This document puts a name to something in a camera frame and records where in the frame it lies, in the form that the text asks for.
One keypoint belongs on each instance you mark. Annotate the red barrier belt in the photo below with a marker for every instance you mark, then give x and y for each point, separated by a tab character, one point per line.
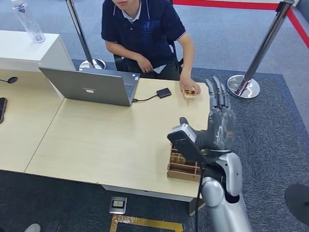
299	28
229	4

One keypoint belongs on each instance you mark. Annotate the metal floor socket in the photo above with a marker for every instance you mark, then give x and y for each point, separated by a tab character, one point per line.
117	205

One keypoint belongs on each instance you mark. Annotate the black office chair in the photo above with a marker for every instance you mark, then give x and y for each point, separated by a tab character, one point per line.
119	64

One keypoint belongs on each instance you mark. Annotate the black round desk disc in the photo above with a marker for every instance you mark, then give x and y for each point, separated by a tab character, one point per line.
12	80

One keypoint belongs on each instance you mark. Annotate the person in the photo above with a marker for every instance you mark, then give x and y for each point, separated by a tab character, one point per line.
149	35

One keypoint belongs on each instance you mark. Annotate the black external hard drive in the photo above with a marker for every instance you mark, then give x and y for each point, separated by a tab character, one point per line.
163	93

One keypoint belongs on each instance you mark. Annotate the grey laptop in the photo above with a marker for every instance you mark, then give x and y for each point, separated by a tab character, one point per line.
91	86

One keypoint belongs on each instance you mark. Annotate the dark grey carpet mat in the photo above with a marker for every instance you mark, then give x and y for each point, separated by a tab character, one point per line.
265	144

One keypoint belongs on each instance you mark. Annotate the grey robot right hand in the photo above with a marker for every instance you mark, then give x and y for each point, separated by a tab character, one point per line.
221	128

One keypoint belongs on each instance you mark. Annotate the person's left forearm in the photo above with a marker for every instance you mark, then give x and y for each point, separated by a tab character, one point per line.
188	54

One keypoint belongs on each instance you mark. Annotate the wooden card holder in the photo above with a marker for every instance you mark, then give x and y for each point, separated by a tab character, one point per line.
183	173

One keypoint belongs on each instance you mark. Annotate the pale shoe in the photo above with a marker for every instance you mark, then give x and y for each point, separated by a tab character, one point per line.
32	228

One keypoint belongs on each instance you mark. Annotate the white cabinet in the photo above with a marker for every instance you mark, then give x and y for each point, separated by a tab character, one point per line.
24	48

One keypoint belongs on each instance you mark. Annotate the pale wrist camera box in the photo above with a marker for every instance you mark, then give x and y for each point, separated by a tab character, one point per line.
183	131

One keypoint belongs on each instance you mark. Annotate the chrome stanchion post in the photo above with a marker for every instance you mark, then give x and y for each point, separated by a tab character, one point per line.
80	32
243	86

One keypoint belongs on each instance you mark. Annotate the person's right hand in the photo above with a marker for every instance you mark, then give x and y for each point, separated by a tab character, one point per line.
145	65

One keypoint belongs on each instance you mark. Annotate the clear plastic water bottle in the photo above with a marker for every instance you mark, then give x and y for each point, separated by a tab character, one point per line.
30	28

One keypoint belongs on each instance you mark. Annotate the yellow floor tape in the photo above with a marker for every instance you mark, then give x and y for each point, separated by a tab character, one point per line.
145	221

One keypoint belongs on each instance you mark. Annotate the person's left hand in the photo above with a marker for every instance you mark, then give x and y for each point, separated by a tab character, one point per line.
189	83

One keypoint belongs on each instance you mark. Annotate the black round base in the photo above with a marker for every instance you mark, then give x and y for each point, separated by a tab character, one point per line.
299	201

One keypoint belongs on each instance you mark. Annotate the black desk device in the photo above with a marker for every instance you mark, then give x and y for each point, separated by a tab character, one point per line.
3	109

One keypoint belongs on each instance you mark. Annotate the gold picture card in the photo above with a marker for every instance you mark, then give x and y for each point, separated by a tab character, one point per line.
189	94
178	158

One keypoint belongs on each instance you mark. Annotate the person's right forearm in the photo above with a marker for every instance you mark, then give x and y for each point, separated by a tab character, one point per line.
123	51

